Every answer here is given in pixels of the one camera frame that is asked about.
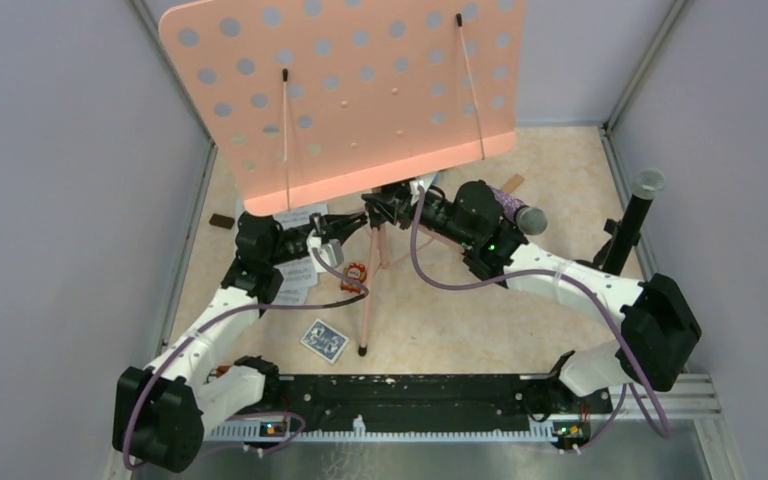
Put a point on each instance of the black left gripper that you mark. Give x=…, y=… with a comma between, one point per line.
x=340, y=226

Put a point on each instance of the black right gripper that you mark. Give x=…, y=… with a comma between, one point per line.
x=396, y=203

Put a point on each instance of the dark brown flat block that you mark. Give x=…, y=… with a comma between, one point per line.
x=222, y=221

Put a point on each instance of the purple glitter microphone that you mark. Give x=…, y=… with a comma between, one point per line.
x=528, y=219

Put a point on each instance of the black grey microphone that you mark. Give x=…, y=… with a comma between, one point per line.
x=626, y=232

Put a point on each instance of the small wooden block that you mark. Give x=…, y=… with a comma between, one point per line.
x=512, y=184

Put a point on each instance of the blue playing card box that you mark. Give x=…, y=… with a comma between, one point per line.
x=324, y=341

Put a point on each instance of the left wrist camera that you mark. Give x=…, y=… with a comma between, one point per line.
x=323, y=244

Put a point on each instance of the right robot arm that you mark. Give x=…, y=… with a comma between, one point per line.
x=654, y=329

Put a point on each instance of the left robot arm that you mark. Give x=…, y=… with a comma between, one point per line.
x=163, y=410

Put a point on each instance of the red owl toy block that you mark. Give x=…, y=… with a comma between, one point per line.
x=356, y=275

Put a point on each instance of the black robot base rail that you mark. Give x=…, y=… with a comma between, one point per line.
x=420, y=403

